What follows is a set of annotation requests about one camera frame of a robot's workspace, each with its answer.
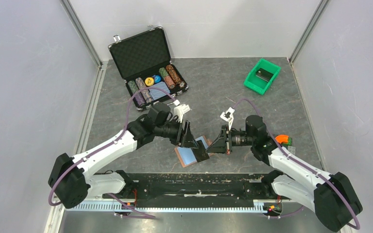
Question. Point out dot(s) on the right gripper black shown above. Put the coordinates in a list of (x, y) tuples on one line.
[(221, 144)]

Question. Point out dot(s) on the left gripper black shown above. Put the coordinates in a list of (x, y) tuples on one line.
[(188, 139)]

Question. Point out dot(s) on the black credit card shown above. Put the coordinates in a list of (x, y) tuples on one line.
[(200, 153), (264, 75)]

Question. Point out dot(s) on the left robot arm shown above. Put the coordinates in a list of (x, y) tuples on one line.
[(74, 178)]

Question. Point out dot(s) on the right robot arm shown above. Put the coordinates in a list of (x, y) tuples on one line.
[(331, 197)]

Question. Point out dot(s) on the blue playing card deck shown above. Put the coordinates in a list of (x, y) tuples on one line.
[(159, 91)]

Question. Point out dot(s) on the green red chip row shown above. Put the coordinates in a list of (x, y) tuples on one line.
[(166, 78)]

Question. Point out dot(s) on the orange brown chip row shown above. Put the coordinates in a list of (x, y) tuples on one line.
[(175, 77)]

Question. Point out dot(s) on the colourful toy block set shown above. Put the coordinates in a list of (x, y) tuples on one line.
[(286, 142)]

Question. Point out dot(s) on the purple poker chip row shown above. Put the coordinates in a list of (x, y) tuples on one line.
[(145, 93)]

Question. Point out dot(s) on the blue dealer button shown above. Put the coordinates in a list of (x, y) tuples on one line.
[(157, 78)]

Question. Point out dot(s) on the yellow dealer button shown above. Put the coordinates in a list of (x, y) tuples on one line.
[(149, 81)]

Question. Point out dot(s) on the green poker chip row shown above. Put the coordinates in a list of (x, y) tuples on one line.
[(134, 88)]

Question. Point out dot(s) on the green plastic bin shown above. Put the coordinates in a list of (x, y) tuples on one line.
[(256, 84)]

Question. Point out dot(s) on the black poker chip case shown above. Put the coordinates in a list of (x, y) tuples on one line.
[(142, 55)]

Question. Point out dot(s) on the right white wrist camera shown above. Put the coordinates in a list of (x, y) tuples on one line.
[(228, 117)]

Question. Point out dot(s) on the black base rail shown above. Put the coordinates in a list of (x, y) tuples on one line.
[(199, 192)]

